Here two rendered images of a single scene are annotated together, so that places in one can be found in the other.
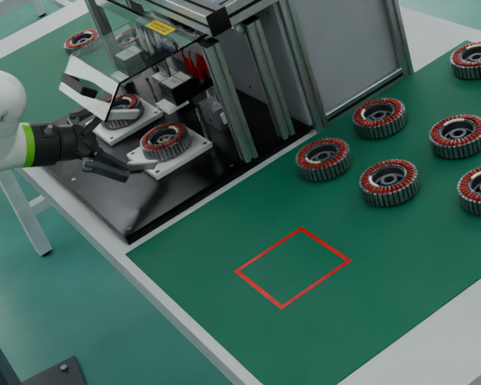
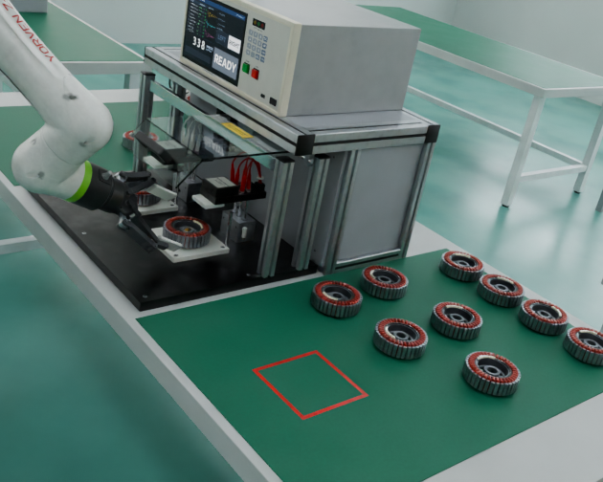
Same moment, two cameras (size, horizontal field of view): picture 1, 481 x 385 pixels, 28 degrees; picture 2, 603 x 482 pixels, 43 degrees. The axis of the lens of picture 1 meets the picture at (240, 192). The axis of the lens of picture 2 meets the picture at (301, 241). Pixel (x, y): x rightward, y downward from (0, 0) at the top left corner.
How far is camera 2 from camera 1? 0.58 m
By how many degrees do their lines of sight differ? 20
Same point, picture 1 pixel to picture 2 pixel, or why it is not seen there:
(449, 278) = (461, 439)
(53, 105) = not seen: hidden behind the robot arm
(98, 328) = not seen: outside the picture
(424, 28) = not seen: hidden behind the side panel
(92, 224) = (99, 280)
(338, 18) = (379, 187)
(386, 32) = (402, 215)
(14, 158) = (67, 187)
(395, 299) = (413, 443)
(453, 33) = (434, 239)
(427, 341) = not seen: outside the picture
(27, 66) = (33, 122)
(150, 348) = (45, 420)
